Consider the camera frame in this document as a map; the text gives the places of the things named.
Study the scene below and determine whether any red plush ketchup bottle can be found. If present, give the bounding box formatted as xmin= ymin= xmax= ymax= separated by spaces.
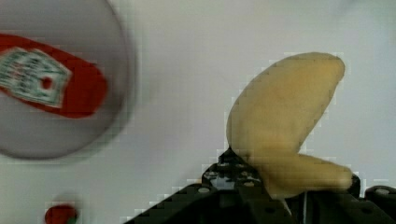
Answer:
xmin=1 ymin=34 xmax=107 ymax=119

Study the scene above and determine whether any grey round plate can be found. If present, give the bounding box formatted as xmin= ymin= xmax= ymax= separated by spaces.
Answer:
xmin=0 ymin=0 xmax=134 ymax=160

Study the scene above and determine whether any small red toy fruit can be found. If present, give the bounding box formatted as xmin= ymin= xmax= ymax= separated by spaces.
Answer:
xmin=44 ymin=204 xmax=78 ymax=224

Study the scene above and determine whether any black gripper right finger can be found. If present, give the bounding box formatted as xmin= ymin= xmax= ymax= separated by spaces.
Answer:
xmin=289 ymin=175 xmax=395 ymax=224

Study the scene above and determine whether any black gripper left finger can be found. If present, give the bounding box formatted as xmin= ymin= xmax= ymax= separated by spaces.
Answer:
xmin=124 ymin=149 xmax=296 ymax=224

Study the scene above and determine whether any yellow plush banana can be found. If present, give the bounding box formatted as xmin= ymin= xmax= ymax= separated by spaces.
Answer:
xmin=226 ymin=52 xmax=353 ymax=200

